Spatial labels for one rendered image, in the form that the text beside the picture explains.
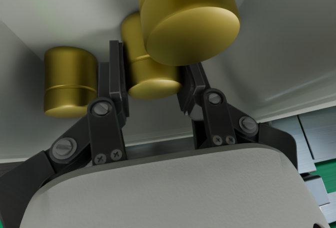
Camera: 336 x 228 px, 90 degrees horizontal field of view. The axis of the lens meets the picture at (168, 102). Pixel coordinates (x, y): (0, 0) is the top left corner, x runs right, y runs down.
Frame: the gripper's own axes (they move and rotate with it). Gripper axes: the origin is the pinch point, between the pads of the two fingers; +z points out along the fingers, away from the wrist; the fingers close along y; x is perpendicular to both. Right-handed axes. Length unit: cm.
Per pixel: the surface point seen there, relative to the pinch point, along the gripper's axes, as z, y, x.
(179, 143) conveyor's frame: -0.6, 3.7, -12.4
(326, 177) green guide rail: -7.4, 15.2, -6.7
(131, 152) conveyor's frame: -1.0, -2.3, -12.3
